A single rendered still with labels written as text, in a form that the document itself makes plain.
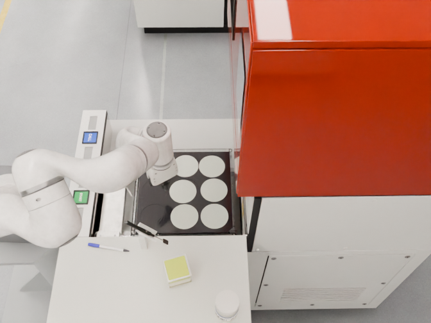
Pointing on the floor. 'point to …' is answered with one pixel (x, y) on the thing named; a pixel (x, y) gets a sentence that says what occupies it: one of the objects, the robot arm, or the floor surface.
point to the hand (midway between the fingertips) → (164, 184)
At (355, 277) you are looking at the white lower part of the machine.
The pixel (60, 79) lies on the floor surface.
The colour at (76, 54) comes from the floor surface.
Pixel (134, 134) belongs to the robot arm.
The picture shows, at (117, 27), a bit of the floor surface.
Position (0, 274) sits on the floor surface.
